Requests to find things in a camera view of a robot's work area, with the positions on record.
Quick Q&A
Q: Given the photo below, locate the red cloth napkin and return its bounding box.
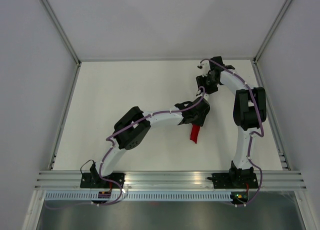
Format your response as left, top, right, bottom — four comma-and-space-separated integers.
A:
189, 124, 201, 144

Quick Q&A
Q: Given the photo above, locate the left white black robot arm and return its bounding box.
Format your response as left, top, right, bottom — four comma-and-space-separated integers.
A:
90, 96, 210, 188

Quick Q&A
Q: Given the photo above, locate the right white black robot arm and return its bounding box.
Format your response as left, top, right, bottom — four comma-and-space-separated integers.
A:
196, 56, 267, 189

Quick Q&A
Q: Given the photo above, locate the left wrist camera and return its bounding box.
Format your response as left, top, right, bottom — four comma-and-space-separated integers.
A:
196, 90, 210, 102

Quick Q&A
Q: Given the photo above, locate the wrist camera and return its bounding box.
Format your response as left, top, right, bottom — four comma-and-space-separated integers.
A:
197, 61, 210, 75
196, 90, 210, 102

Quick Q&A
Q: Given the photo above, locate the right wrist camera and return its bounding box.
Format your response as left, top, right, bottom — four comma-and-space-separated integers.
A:
197, 61, 210, 75

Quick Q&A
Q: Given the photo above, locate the right aluminium frame post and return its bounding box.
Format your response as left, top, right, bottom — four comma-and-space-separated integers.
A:
252, 0, 294, 64

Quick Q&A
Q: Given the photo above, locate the aluminium frame post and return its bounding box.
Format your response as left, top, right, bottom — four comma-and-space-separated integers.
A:
39, 0, 81, 66
252, 0, 294, 64

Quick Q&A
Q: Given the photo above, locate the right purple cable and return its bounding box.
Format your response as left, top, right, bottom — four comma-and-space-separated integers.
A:
198, 58, 265, 208

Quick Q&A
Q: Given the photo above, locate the purple cable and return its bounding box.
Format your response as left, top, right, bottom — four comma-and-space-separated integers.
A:
198, 58, 265, 208
44, 86, 207, 211

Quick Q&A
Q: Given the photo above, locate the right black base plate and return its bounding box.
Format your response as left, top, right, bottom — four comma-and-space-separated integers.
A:
211, 173, 259, 190

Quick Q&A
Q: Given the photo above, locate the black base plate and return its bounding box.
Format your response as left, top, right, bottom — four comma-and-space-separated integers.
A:
211, 173, 259, 190
80, 172, 125, 190

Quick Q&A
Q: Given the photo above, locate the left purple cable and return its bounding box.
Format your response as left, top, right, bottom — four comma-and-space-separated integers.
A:
44, 86, 207, 211

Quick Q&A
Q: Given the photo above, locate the white slotted cable duct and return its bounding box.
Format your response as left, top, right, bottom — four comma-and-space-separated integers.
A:
45, 190, 232, 202

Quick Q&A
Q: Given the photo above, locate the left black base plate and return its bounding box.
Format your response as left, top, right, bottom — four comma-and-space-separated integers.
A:
80, 172, 125, 190

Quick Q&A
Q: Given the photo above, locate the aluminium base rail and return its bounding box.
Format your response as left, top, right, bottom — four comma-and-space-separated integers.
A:
33, 170, 307, 191

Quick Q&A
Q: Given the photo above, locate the left aluminium frame post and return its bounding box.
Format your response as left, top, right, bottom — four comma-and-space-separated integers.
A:
39, 0, 81, 66

